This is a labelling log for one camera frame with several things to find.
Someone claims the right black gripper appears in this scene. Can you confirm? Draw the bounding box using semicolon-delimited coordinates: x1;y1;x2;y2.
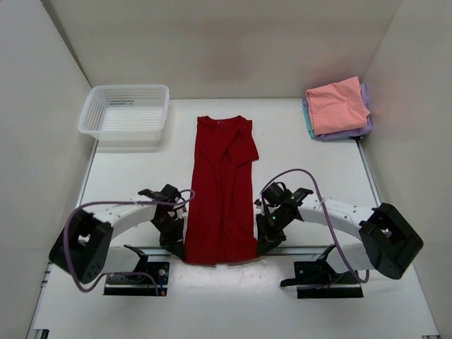
256;206;290;256

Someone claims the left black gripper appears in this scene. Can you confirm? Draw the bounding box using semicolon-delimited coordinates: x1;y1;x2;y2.
150;212;185;259

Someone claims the red t shirt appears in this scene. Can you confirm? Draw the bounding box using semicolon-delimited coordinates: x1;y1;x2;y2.
184;116;258;266

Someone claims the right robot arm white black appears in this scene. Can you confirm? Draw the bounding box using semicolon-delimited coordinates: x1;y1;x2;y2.
254;182;424;288

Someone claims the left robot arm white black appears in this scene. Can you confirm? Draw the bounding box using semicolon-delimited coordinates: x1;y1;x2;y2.
49;184;196;292

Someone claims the folded teal t shirt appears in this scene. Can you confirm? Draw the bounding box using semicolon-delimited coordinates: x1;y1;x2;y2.
302;100;317;140

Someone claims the white plastic basket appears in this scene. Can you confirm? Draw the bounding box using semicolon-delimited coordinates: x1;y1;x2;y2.
78;85;170;143

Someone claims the folded pink t shirt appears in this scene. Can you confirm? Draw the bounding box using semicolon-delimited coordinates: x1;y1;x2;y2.
305;76;370;135

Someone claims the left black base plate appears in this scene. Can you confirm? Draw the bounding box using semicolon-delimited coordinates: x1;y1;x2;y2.
103;256;170;297

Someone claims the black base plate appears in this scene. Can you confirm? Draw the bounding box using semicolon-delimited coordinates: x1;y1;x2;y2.
280;261;364;299
103;256;170;297

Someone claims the aluminium rail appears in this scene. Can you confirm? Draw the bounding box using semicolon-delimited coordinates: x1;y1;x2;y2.
124;245;328;256

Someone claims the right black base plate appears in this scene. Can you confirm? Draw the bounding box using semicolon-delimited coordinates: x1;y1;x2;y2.
280;261;364;299

